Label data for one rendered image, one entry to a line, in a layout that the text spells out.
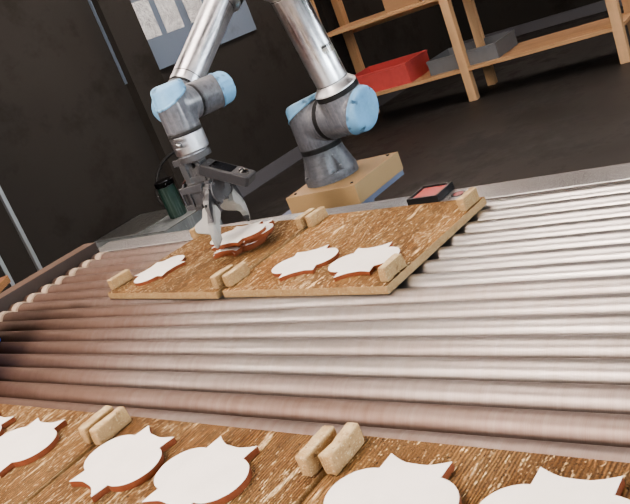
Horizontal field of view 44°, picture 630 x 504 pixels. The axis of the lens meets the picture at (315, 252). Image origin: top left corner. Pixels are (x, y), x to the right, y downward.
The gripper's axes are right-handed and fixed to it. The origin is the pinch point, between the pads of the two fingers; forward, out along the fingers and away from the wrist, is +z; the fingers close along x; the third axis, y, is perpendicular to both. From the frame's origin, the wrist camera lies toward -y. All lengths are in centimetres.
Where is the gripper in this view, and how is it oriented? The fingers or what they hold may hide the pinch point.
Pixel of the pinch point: (237, 234)
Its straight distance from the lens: 172.2
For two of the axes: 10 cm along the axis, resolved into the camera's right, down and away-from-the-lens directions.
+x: -3.8, 4.3, -8.2
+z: 3.5, 8.9, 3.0
